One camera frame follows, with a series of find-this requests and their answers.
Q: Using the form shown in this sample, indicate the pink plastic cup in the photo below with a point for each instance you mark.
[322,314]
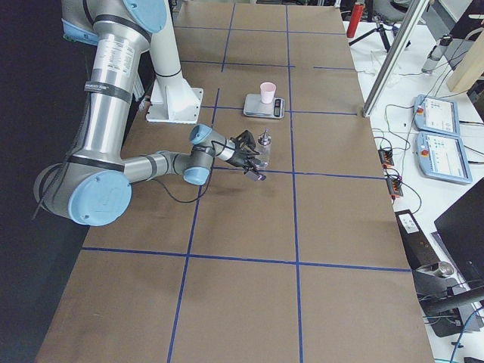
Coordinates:
[267,92]

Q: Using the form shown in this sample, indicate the orange black connector block far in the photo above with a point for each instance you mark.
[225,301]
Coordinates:
[386,159]

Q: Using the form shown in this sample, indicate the black tripod stand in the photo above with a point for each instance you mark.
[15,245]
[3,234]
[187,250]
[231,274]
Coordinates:
[381,29]

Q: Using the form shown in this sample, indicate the right teach pendant tablet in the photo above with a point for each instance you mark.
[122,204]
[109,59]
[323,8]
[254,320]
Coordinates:
[443,157]

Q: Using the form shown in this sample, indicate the aluminium frame post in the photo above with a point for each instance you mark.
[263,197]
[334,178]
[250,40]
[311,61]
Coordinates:
[410,21]

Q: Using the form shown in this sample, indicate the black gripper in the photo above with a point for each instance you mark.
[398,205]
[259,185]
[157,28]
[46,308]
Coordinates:
[237,159]

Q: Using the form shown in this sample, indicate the white digital kitchen scale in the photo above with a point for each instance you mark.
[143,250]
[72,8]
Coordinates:
[254,107]

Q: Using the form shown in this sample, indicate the black box with label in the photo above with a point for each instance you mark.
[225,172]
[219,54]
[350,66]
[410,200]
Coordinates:
[418,249]

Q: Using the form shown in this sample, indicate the orange black connector block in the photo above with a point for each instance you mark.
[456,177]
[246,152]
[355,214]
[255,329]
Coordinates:
[393,183]
[386,159]

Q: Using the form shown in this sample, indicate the teach pendant tablet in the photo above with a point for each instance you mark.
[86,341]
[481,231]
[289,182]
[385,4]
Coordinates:
[443,157]
[438,115]

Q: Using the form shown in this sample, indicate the black computer monitor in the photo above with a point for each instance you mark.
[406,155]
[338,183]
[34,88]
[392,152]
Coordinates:
[460,229]

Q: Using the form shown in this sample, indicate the red cylinder tube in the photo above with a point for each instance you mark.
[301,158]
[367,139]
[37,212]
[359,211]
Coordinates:
[356,15]

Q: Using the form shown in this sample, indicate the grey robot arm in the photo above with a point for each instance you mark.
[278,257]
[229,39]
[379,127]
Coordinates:
[93,185]

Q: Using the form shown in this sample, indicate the left teach pendant tablet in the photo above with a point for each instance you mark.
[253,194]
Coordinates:
[438,115]

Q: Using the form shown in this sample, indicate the wooden board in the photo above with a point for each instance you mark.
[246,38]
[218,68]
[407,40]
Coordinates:
[469,69]

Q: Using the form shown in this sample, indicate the glass sauce bottle metal spout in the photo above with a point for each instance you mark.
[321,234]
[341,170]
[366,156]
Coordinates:
[263,147]

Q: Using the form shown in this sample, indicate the metal camera clamp mount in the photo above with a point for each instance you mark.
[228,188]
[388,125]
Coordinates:
[447,304]

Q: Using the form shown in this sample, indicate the small clear bottle on desk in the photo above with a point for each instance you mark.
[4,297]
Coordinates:
[435,55]

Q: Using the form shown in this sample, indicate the orange black connector block near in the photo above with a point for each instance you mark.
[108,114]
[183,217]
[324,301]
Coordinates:
[393,183]

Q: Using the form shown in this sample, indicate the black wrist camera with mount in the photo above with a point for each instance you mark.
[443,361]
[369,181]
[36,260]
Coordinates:
[245,141]

